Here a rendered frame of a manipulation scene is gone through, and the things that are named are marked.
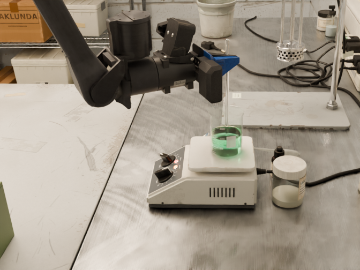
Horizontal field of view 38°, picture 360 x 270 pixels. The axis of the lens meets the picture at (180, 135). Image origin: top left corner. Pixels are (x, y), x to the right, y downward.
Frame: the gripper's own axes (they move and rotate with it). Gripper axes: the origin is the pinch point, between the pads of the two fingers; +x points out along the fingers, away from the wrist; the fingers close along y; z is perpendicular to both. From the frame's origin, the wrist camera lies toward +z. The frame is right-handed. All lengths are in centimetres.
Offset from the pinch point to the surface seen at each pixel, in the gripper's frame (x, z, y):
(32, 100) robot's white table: -28, -26, 60
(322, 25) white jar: 77, -23, 76
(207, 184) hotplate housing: -5.2, -20.2, -5.4
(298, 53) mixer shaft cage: 30.5, -9.8, 21.6
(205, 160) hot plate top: -4.2, -17.1, -2.4
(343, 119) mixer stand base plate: 38.5, -24.8, 12.9
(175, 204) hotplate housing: -10.3, -25.0, -2.4
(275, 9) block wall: 134, -52, 199
